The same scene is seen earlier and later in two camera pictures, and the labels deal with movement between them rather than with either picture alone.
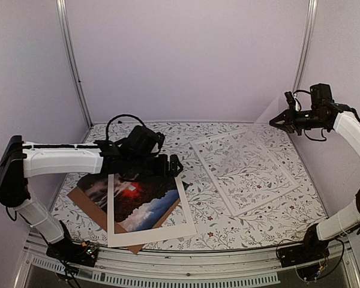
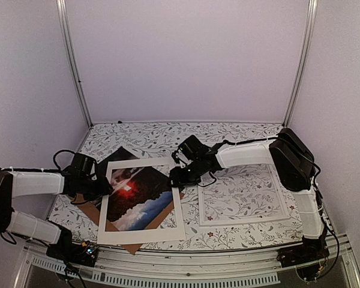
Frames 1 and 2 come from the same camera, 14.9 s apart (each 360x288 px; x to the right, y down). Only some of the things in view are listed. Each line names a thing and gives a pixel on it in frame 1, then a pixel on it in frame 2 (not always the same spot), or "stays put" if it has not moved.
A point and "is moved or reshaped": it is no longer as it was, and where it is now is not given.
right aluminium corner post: [306, 46] stays put
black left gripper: [163, 172] -> [104, 189]
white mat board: [151, 236] is moved or reshaped
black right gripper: [289, 125] -> [178, 179]
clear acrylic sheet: [263, 150] is moved or reshaped
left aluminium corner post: [71, 59] stays put
